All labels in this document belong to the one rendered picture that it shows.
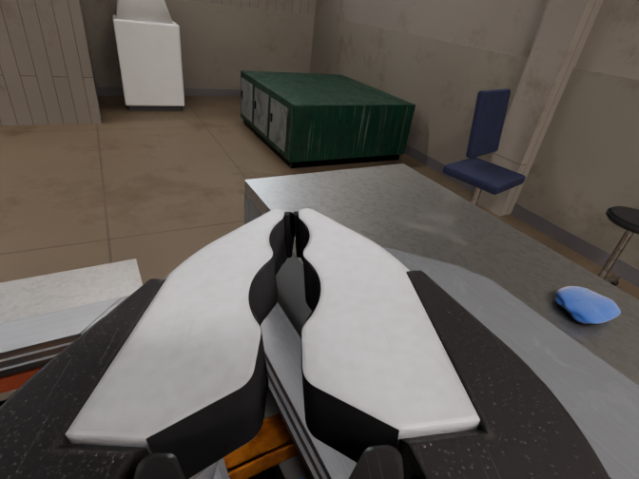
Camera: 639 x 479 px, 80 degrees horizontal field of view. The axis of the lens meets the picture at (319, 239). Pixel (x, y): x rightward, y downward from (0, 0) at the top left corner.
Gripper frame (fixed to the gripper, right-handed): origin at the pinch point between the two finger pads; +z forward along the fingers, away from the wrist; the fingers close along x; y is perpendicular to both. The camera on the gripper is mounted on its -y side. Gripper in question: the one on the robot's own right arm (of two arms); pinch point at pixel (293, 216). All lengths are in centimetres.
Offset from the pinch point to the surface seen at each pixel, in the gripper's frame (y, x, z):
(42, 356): 55, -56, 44
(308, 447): 61, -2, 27
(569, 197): 137, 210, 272
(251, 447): 76, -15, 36
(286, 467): 78, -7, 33
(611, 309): 46, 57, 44
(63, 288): 61, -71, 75
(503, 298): 43, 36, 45
